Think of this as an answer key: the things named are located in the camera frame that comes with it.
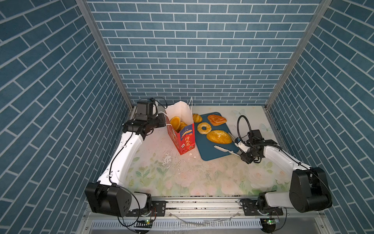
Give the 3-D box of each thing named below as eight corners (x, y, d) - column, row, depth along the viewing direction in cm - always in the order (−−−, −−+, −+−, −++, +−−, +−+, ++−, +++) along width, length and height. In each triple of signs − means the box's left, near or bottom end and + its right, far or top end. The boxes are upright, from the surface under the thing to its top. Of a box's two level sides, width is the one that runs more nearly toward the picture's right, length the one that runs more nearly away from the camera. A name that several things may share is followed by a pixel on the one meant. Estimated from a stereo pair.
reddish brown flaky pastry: (214, 127, 108) (214, 125, 106) (207, 117, 114) (207, 115, 112) (226, 122, 111) (226, 120, 109) (218, 113, 117) (218, 111, 115)
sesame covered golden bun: (207, 143, 99) (207, 140, 95) (206, 133, 104) (207, 129, 101) (230, 144, 99) (232, 140, 95) (228, 133, 104) (230, 129, 101)
